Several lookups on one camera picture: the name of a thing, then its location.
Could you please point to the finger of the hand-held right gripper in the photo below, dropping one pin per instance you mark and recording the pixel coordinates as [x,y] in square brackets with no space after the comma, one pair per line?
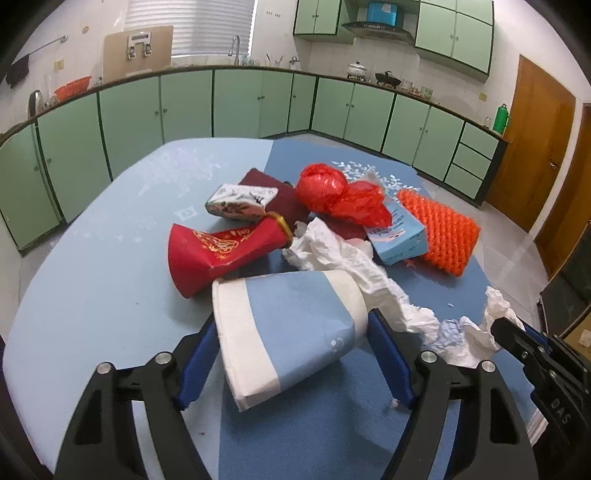
[510,337]
[570,353]

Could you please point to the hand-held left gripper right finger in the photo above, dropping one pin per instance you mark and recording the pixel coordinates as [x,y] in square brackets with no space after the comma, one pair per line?
[392,360]

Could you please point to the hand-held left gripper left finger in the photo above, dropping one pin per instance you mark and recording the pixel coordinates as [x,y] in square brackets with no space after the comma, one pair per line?
[196,369]

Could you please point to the blue white paper cup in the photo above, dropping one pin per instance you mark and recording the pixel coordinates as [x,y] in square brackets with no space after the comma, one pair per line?
[286,332]

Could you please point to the light blue carton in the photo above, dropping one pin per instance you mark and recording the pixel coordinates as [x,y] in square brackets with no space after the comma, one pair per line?
[397,240]

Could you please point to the long white tissue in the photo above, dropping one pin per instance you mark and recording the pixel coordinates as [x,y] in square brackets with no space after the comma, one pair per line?
[332,254]

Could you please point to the dark red box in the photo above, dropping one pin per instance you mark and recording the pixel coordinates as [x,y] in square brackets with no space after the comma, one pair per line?
[282,203]

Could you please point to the red plastic bag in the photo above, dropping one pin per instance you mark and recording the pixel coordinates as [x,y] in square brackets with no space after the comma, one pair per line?
[323,184]

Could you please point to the blue patterned table mat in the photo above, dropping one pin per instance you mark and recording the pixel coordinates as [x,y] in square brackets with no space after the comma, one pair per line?
[323,438]

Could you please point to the wooden door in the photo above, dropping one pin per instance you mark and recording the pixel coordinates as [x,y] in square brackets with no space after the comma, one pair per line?
[531,138]
[572,198]

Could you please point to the white floral small box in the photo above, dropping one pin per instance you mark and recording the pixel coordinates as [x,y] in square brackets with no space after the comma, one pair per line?
[240,201]

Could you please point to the green thermos jug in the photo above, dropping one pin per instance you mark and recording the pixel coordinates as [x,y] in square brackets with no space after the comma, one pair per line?
[501,120]

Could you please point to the green base cabinets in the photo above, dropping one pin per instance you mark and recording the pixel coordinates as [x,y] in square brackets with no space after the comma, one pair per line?
[184,106]

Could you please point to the cluster of glass jars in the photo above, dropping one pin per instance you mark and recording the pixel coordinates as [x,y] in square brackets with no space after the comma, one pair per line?
[418,90]

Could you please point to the black wok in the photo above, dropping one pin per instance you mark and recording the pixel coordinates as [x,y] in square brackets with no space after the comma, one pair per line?
[387,78]

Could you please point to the white cooking pot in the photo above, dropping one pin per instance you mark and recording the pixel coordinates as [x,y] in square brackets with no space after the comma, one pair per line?
[357,70]

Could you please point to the red plastic basin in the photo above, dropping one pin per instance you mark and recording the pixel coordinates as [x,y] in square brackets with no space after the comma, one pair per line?
[71,88]

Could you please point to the metal pan lid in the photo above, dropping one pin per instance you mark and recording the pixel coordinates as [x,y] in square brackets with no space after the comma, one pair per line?
[34,102]

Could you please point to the brown cardboard sheet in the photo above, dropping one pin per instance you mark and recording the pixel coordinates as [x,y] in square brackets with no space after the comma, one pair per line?
[115,60]

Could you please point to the metal faucet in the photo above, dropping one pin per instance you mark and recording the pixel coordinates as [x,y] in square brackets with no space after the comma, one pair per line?
[234,46]

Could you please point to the range hood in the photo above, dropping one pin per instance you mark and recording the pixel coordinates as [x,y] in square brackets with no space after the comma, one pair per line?
[378,31]

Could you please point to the white grey small device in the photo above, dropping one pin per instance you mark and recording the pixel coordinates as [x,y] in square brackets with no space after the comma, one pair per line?
[138,44]

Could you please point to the white window blind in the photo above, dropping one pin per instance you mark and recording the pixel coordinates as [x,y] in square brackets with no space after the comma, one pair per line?
[194,23]

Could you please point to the blue box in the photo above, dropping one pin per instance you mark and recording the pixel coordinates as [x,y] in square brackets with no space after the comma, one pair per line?
[383,14]

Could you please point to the dark hanging cloth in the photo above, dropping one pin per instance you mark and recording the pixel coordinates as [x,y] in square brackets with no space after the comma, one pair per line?
[17,70]

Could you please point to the metal towel bar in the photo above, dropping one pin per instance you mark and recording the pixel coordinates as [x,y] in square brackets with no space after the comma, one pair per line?
[41,47]

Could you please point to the green wall cabinet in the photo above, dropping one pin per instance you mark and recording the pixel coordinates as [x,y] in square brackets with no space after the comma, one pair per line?
[318,16]
[452,27]

